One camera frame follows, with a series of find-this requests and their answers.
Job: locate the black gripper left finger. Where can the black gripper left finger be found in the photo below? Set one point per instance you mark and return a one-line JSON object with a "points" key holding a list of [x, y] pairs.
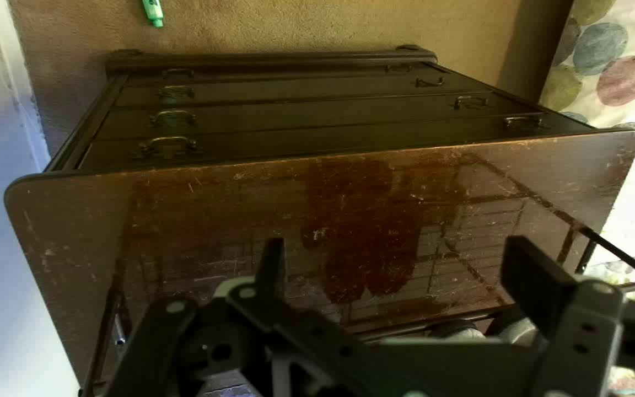
{"points": [[270, 267]]}

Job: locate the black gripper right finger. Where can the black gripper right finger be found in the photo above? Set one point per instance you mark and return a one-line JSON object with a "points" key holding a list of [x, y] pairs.
{"points": [[553, 295]]}

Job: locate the dark wooden dresser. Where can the dark wooden dresser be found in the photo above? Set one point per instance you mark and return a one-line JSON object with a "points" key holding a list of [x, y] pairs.
{"points": [[221, 213]]}

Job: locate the bed with dotted bedspread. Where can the bed with dotted bedspread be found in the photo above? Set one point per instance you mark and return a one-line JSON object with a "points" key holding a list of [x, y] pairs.
{"points": [[611, 59]]}

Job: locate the small green object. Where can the small green object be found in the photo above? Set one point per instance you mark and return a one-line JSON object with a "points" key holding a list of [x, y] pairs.
{"points": [[152, 11]]}

